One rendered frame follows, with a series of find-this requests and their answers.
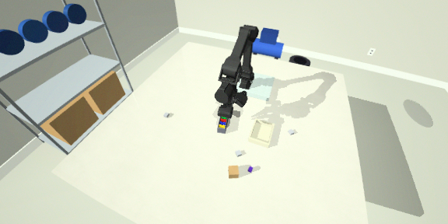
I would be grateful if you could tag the cream open tray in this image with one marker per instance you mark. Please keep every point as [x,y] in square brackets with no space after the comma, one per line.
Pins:
[261,133]

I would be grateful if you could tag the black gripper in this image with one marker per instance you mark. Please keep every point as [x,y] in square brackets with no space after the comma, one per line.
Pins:
[226,110]

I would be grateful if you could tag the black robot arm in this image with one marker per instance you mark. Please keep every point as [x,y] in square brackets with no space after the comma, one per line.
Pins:
[234,71]

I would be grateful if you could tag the tan cube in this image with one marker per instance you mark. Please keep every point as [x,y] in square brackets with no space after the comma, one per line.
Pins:
[233,172]

